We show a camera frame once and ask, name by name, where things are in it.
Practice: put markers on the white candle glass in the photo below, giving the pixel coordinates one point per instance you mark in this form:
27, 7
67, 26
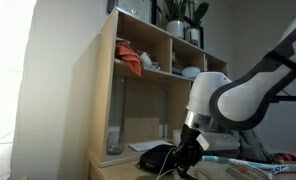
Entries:
176, 136

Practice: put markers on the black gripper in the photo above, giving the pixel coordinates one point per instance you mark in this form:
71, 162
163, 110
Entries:
189, 136

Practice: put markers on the orange ball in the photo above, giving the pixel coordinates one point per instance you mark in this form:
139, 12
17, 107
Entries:
280, 160

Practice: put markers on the black framed picture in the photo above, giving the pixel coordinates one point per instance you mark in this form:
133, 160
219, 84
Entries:
133, 7

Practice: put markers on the light wooden shelf unit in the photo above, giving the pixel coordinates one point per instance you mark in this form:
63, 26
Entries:
103, 100

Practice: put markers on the tall clear glass vase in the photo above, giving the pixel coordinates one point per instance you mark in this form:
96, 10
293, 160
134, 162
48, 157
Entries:
117, 104

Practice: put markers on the orange towel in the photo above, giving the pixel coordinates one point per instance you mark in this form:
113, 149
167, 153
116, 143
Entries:
129, 57

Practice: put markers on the small white plant pot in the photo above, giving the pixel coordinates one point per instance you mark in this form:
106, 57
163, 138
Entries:
193, 36

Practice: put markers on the white blue teal tennis racket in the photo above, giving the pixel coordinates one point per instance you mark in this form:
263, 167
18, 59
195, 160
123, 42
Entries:
228, 160

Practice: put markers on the white grey wrist camera box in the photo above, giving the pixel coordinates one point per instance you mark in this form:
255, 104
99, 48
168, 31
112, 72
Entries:
218, 141

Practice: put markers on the white ceramic teapot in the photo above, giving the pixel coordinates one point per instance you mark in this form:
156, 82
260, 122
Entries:
146, 60

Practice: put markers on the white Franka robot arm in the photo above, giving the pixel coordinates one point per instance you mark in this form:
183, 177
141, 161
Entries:
241, 100

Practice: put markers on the green ball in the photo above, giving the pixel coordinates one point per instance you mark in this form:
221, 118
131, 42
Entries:
273, 156

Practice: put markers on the white round bowl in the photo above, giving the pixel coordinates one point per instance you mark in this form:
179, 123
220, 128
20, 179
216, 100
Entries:
189, 71

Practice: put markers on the white keyboard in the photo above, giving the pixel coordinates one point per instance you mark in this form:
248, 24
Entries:
145, 146

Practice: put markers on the red ball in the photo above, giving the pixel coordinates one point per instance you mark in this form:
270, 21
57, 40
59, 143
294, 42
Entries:
290, 157

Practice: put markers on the green leafy plant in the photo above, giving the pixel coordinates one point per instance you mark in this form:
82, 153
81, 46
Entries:
200, 10
174, 9

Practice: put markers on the large white plant pot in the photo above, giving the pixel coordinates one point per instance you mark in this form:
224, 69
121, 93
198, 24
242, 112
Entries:
175, 29

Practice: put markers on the grey cloth blanket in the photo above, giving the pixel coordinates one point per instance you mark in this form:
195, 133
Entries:
251, 146

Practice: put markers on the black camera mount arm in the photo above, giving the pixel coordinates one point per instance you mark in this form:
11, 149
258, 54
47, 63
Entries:
289, 98

